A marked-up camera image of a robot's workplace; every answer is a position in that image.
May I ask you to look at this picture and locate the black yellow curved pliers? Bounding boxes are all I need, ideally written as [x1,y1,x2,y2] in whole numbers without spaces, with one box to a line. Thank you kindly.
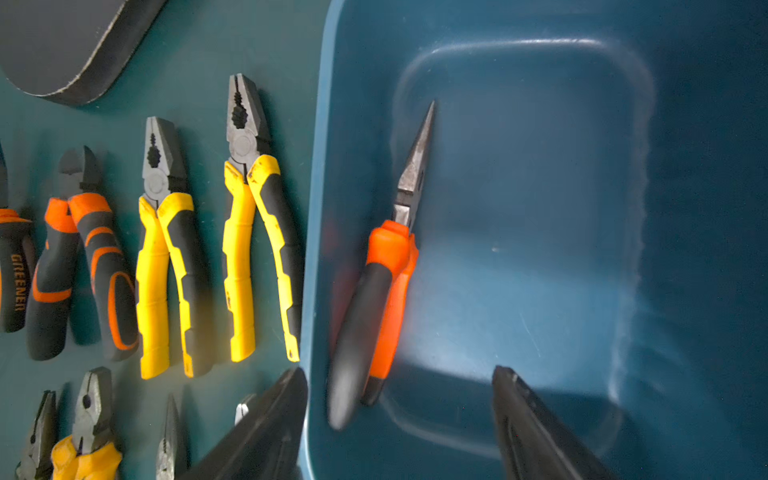
[14,390,58,480]

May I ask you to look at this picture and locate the black orange long nose pliers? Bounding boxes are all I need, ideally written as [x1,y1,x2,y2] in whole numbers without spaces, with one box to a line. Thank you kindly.
[155,394,189,480]

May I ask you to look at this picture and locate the dark oval stand base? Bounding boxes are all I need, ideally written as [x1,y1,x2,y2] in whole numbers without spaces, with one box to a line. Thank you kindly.
[1,0,166,106]

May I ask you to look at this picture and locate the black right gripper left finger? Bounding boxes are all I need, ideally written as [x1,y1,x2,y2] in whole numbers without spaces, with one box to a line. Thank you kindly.
[182,367,308,479]

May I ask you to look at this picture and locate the small yellow black pliers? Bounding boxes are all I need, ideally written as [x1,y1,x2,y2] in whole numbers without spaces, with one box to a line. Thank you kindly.
[135,116,214,380]

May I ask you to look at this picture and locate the orange combination pliers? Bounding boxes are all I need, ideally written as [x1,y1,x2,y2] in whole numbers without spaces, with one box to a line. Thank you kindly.
[234,394,258,425]

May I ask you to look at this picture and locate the large yellow black pliers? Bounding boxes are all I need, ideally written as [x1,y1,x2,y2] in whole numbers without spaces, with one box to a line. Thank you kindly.
[221,73,305,364]

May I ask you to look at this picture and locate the teal plastic storage box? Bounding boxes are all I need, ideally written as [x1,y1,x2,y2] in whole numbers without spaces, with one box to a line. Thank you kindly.
[300,1,767,479]

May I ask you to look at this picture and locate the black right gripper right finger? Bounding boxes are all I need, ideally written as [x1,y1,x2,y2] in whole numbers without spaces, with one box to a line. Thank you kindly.
[492,365,615,480]

